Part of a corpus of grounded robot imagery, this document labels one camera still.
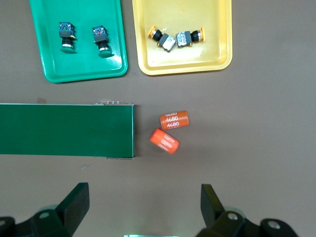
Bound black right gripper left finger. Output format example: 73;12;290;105
0;182;90;237

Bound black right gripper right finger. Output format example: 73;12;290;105
196;184;299;237

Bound orange 4680 cylinder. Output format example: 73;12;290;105
149;128;180;155
159;110;190;130

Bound yellow push button switch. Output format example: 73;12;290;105
147;25;176;52
175;27;206;48

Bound green push button switch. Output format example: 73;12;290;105
92;25;112;58
58;22;77;53

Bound green conveyor belt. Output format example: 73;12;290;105
0;101;136;160

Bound green plastic tray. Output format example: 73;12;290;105
29;0;128;84

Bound yellow plastic tray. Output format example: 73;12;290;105
132;0;233;76

